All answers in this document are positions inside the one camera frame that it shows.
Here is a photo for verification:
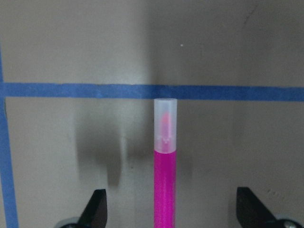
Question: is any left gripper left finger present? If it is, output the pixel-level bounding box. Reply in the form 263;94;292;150
78;189;107;228

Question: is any pink highlighter pen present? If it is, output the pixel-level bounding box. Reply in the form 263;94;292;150
154;98;177;228

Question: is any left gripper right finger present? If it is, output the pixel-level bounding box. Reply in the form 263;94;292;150
236;187;277;228

